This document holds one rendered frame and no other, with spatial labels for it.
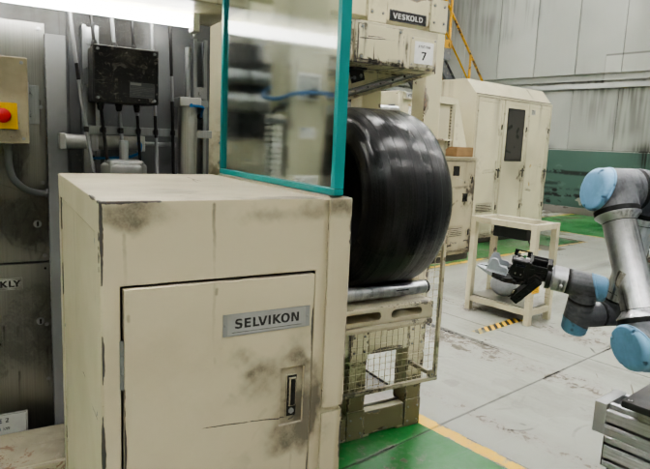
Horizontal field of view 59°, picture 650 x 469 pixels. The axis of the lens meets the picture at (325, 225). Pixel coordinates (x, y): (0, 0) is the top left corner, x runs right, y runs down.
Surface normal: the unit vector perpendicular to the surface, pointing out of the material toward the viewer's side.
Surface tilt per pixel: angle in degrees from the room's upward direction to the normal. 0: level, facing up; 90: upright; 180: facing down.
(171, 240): 90
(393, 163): 66
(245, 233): 90
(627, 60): 90
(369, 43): 90
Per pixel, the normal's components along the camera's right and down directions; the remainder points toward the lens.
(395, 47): 0.50, 0.14
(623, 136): -0.76, 0.06
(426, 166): 0.47, -0.26
